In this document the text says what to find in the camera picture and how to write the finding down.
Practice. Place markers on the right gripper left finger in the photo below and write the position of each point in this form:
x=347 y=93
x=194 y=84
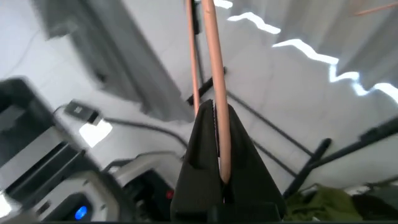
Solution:
x=196 y=180

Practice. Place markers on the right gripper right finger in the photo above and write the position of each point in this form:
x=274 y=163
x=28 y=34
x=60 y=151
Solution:
x=252 y=180

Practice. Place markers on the pale grey shorts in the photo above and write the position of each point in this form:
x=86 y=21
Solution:
x=124 y=62

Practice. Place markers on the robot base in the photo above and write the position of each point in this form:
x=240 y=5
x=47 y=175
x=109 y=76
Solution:
x=46 y=155

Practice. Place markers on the black clothes rack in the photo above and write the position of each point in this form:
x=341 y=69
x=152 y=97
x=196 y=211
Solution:
x=306 y=168

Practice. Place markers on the green garment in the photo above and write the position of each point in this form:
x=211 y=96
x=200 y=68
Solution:
x=323 y=205

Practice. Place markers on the white curtain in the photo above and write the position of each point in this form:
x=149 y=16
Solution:
x=367 y=37

